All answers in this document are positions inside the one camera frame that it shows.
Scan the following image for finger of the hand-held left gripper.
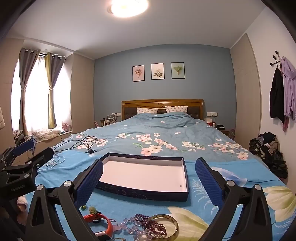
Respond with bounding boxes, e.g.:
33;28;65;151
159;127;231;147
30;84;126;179
3;147;55;178
0;139;35;169

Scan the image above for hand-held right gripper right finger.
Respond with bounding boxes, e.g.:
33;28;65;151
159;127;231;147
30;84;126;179
195;158;273;241

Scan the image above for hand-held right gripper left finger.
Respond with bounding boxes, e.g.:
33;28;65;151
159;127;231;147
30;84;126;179
25;159;104;241

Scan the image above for orange smartwatch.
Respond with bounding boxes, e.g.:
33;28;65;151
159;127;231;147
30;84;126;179
83;212;117;241

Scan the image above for gold bangle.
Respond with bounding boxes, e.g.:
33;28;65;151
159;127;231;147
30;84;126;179
148;214;179;239

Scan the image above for dark blue box tray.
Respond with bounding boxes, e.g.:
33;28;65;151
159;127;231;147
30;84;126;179
94;152;190;202

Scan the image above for clear crystal bead bracelet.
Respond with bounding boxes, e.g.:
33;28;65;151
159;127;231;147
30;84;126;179
118;217;153;241

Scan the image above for purple bead bracelet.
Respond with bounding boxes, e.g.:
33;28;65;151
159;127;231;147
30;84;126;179
134;214;167;238

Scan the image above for person's left forearm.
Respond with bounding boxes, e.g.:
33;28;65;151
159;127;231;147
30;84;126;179
16;196;29;225

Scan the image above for mixed clothes heap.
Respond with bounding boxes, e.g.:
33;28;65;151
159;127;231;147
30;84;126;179
13;130;35;156

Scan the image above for crumpled light bedding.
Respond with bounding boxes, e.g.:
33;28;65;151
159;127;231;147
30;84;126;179
31;129;62;140

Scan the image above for beige quilted jacket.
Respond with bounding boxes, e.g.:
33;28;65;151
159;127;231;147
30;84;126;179
0;104;6;130

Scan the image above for yellow grey curtain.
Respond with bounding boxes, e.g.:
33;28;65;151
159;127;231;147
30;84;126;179
45;52;65;129

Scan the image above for bright blue flower blanket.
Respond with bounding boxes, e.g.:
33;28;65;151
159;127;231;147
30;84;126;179
23;148;296;241

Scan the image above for cluster of cosmetic bottles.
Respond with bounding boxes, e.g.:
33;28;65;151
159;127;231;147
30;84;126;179
100;113;122;127

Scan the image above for dark clothes pile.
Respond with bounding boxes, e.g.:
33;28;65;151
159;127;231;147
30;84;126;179
248;132;289;179

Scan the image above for grey-blue floral duvet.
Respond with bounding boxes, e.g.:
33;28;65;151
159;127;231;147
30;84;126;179
50;112;252;163

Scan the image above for white patterned pillow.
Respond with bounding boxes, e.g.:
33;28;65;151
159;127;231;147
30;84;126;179
137;107;158;114
165;106;188;114

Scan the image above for wooden headboard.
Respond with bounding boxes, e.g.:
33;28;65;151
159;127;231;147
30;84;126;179
122;99;205;121

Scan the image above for black jacket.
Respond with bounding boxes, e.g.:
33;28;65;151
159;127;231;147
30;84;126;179
269;68;285;124

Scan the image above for framed green leaf picture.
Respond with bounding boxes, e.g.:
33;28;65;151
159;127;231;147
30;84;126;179
171;62;185;80

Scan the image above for framed pink flower picture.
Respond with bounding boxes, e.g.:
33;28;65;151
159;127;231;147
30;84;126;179
132;65;145;82

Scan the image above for purple jacket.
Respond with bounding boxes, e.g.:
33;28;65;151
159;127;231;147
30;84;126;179
280;56;296;132

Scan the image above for framed white flower picture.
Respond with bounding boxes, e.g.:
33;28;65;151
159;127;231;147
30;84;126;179
151;63;165;80

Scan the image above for round ceiling lamp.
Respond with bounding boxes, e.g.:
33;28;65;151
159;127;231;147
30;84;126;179
107;0;149;18

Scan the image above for white cable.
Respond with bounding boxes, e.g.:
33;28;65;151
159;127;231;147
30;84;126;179
37;155;65;172

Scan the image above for black cables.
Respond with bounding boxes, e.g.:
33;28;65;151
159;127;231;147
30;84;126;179
53;136;99;154

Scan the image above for black wall coat rack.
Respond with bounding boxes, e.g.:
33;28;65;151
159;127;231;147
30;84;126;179
269;50;284;70

